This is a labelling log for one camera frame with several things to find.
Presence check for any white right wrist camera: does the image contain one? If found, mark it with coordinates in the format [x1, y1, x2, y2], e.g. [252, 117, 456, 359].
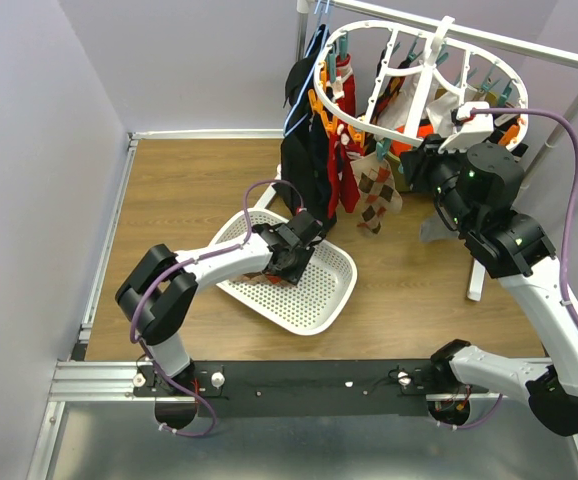
[439, 101, 494, 153]

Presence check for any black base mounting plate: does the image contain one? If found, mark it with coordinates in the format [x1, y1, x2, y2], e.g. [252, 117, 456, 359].
[133, 358, 491, 419]

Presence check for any aluminium rail frame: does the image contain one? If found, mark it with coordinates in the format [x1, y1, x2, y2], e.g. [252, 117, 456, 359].
[30, 138, 578, 479]

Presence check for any black sock on blue hanger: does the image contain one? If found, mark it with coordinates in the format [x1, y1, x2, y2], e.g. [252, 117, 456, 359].
[279, 22, 340, 234]

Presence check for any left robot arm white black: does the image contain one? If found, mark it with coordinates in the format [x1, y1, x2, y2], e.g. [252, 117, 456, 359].
[115, 209, 324, 395]

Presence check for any navy santa sock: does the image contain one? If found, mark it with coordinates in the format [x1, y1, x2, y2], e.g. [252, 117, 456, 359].
[308, 115, 332, 222]

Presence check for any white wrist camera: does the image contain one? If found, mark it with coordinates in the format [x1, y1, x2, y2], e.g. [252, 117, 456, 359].
[439, 101, 494, 153]
[284, 210, 324, 248]

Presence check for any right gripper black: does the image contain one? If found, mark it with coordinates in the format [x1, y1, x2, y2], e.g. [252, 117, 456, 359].
[398, 132, 476, 232]

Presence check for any beige argyle sock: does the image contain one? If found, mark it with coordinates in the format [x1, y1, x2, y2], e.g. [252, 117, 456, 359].
[351, 153, 403, 235]
[233, 272, 290, 287]

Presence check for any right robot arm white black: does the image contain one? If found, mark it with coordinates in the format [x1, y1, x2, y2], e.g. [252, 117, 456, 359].
[400, 135, 578, 436]

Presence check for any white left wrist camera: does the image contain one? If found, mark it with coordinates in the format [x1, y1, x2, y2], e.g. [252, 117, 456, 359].
[284, 210, 324, 248]

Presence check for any red hanging sock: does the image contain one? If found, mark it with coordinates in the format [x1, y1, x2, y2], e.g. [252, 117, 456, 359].
[336, 54, 356, 117]

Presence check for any white drying rack frame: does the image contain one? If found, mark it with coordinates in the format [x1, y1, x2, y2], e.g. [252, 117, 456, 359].
[260, 0, 578, 302]

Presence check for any white orange hanging sock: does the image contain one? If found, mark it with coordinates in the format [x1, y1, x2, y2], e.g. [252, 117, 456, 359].
[372, 61, 466, 146]

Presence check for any grey striped hanging sock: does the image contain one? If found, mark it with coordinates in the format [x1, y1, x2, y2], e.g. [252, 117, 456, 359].
[419, 213, 459, 243]

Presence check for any dark argyle hanging sock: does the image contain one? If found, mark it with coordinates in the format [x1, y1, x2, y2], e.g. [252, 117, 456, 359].
[371, 48, 412, 124]

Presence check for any red santa bear sock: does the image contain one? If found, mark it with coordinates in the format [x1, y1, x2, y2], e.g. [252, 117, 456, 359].
[327, 123, 364, 218]

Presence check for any white perforated plastic basket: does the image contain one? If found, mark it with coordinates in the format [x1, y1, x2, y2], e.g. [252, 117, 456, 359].
[207, 208, 359, 337]

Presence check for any white round clip hanger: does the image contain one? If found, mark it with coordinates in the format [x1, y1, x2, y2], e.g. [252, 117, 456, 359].
[308, 17, 528, 152]

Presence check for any blue wire hanger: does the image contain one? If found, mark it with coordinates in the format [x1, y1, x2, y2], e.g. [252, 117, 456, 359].
[283, 1, 330, 137]

